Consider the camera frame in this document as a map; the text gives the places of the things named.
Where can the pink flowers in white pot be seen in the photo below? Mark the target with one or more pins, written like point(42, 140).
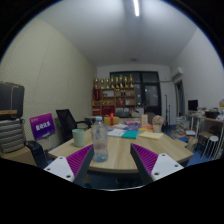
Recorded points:
point(157, 120)

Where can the white wall air conditioner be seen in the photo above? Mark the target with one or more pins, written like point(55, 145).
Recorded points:
point(177, 72)

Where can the white ceiling tube light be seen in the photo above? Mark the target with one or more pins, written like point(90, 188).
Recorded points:
point(136, 8)

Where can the white round stool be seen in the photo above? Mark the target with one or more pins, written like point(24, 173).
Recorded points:
point(213, 138)

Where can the small orange standing carton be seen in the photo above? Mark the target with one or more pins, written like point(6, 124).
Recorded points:
point(144, 120)

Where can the orange book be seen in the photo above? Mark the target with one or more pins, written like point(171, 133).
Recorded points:
point(146, 128)

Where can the black chair with armrest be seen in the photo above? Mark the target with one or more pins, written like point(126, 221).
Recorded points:
point(36, 153)

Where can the pale yellow notebook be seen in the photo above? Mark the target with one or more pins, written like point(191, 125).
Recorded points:
point(150, 135)

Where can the black computer monitor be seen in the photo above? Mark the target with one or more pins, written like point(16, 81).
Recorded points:
point(192, 105)

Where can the pink printed flat box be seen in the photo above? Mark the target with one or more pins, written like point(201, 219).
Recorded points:
point(132, 123)

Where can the dark brown-trimmed case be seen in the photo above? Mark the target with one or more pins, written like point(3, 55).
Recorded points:
point(11, 100)

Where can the teal book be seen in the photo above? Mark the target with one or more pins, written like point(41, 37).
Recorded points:
point(130, 134)

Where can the black office chair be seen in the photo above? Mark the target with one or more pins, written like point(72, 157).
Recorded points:
point(66, 121)

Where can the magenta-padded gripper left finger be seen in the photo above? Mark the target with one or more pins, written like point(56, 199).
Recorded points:
point(58, 166)

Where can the grey ribbed suitcase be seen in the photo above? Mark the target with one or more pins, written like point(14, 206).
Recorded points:
point(11, 136)

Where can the purple sign board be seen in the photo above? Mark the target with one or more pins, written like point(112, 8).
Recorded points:
point(42, 126)

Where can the black framed glass door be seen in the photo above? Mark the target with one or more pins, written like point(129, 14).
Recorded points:
point(150, 95)

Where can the white paper booklet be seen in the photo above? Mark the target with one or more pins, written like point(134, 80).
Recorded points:
point(116, 132)

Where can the wooden shelf unit with trophies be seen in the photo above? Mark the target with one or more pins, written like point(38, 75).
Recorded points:
point(113, 100)

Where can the cluttered wooden side desk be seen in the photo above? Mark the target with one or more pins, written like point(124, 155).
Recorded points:
point(210, 120)

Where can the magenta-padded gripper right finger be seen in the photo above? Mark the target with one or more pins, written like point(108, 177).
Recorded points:
point(165, 166)

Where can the pale green ribbed cup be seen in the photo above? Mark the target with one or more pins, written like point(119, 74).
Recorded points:
point(78, 138)

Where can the clear plastic water bottle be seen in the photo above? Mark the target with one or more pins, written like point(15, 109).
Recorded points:
point(100, 143)

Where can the yellow gift box red ribbon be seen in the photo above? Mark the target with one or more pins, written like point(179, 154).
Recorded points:
point(111, 120)

